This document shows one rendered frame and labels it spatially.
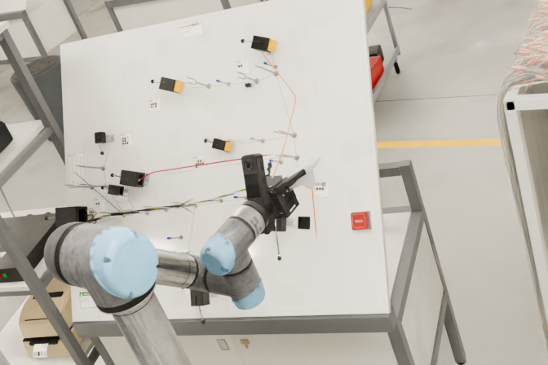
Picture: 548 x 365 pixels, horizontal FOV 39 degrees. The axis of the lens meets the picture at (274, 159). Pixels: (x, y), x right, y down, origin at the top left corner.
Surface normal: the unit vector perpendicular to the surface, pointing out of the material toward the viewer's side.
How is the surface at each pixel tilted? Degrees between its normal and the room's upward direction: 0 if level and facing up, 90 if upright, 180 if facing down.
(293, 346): 90
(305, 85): 52
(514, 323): 0
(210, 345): 90
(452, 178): 0
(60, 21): 90
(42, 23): 90
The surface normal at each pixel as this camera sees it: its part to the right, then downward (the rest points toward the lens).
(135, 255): 0.75, -0.07
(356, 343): -0.29, 0.56
